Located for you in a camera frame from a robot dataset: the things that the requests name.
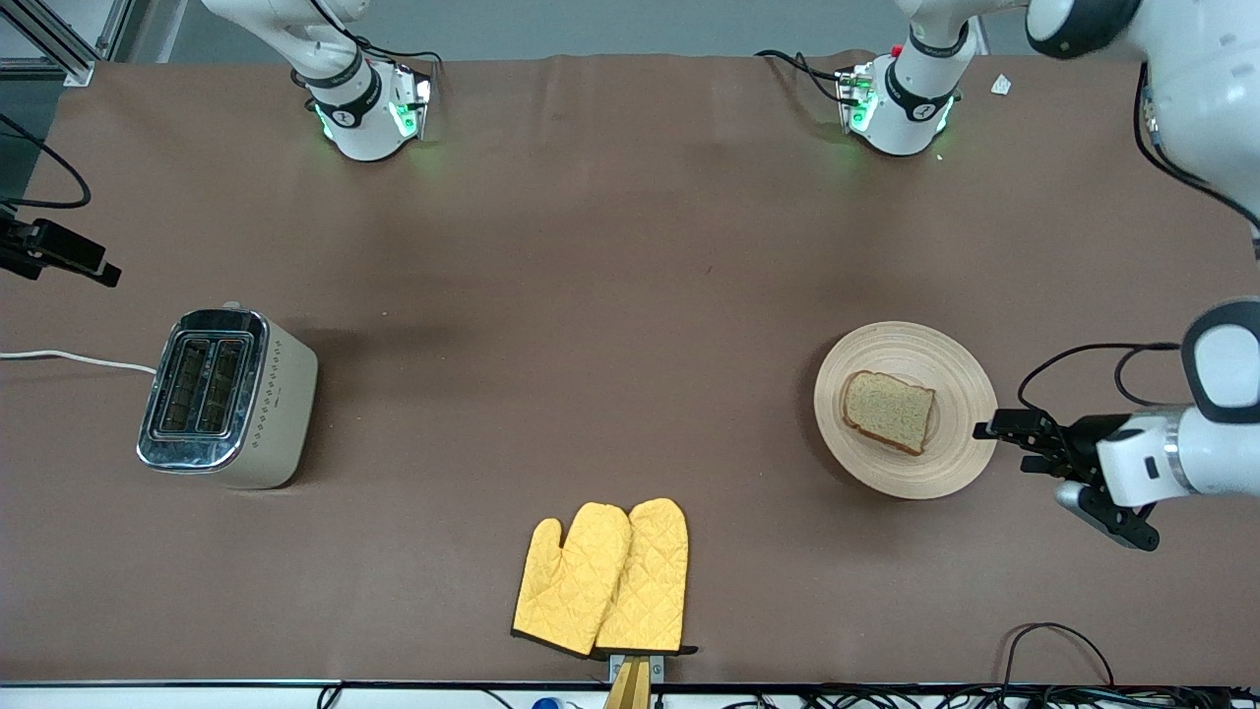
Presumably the round light wooden plate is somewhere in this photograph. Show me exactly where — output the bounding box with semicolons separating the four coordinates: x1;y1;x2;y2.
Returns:
813;320;999;501

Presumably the slice of brown toast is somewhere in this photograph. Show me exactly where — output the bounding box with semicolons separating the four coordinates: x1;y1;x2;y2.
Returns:
839;369;938;457

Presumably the beige and chrome toaster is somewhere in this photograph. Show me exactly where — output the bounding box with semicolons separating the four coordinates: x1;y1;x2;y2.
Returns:
136;301;320;491

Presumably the yellow quilted oven mitt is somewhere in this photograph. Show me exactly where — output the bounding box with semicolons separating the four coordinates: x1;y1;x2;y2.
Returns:
594;497;691;657
511;502;633;659

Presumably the brown table cover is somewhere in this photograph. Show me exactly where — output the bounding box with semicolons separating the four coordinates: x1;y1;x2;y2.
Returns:
0;51;1260;686

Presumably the metal clamp with wooden strip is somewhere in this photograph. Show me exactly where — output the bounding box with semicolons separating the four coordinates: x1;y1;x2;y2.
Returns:
602;652;666;709

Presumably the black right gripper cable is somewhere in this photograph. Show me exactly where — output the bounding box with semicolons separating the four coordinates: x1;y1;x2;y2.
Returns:
0;112;93;211

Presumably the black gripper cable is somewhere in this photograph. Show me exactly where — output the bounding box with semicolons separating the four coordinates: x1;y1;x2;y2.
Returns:
1016;342;1183;411
0;112;93;211

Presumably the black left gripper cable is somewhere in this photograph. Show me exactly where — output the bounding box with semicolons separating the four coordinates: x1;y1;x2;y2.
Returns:
1016;342;1183;411

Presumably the white toaster power cable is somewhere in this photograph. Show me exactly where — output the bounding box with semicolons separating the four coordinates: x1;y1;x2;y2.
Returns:
0;349;160;377

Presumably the thin black looped cable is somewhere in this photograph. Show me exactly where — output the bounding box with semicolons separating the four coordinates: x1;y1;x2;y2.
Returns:
1002;621;1116;690

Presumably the aluminium frame profile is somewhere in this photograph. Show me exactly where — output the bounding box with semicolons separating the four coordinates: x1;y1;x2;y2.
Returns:
0;0;136;86

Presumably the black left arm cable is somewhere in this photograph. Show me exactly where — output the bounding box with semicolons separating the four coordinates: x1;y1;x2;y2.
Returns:
1132;63;1260;229

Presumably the black right base cable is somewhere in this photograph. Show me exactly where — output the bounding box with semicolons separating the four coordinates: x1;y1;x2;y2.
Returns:
346;33;445;72

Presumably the black base cable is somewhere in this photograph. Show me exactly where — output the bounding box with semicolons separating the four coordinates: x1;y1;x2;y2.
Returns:
755;48;851;105
346;33;445;72

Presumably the black left base cable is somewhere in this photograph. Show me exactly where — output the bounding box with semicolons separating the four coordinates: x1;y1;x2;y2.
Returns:
755;48;851;105

